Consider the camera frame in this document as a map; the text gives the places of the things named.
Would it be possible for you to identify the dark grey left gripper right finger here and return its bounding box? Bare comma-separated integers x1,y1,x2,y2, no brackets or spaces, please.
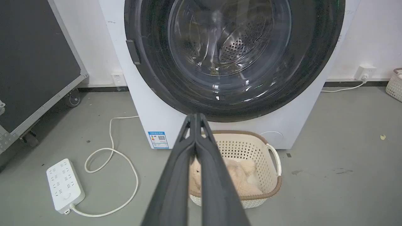
195,113,251,226

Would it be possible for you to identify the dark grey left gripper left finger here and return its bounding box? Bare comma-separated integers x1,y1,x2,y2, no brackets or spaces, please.
141,113,196,226

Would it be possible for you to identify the white washing machine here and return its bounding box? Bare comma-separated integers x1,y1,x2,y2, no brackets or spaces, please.
98,0,361,150

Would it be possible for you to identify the white power strip cable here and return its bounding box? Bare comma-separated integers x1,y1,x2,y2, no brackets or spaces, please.
70,116,139,218

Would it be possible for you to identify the white wicker basket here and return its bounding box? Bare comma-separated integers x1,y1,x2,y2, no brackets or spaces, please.
385,68,402,103

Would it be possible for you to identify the white wall socket with plug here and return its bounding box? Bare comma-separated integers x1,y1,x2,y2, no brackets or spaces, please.
355,64,377,83

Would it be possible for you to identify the round black washing machine door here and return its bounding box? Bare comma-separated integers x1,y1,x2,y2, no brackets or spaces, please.
124,0,346,123

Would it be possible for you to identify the blue energy label sticker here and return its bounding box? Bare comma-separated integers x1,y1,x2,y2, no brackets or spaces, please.
148,131,169,149

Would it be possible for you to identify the white wall socket plate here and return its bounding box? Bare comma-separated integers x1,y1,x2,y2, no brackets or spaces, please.
111,73,127,87

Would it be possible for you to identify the black caster wheel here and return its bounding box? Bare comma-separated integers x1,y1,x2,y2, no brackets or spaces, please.
65,89,81,108

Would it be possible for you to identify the black flight case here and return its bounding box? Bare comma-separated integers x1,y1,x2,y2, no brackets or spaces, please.
0,0,89,155

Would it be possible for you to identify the cream perforated laundry basket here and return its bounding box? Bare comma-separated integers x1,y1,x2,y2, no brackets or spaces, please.
189,130,282,209

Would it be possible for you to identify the white plug cable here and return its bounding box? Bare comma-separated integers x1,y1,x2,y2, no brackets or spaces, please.
321,80,367,93

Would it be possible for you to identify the white power strip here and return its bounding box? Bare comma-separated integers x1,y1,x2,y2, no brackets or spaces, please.
46,159,85,215

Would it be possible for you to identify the cream plush toy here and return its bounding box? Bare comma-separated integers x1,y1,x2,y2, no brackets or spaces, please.
190,156,263,197

